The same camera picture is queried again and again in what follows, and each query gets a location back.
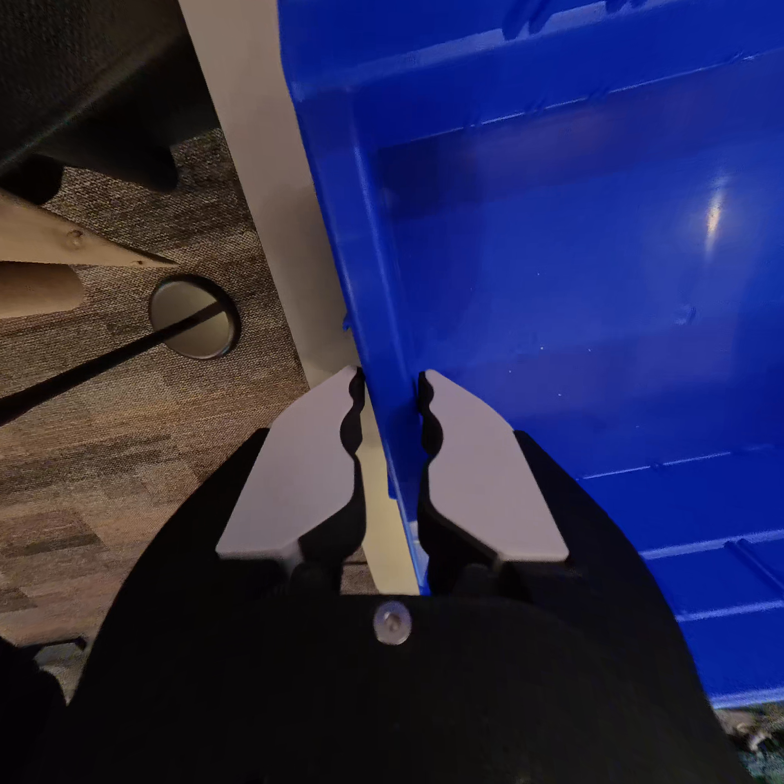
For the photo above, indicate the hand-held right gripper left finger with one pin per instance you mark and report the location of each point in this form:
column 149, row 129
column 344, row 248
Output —
column 294, row 478

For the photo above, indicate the beige table leg foot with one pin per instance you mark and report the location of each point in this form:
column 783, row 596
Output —
column 43, row 236

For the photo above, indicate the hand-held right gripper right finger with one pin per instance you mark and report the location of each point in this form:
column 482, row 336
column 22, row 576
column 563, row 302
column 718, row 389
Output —
column 478, row 484

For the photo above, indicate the blue plastic bin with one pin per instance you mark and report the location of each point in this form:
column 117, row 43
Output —
column 551, row 245

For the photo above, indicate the black office chair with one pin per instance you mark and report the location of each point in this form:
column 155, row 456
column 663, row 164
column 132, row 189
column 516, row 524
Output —
column 92, row 73

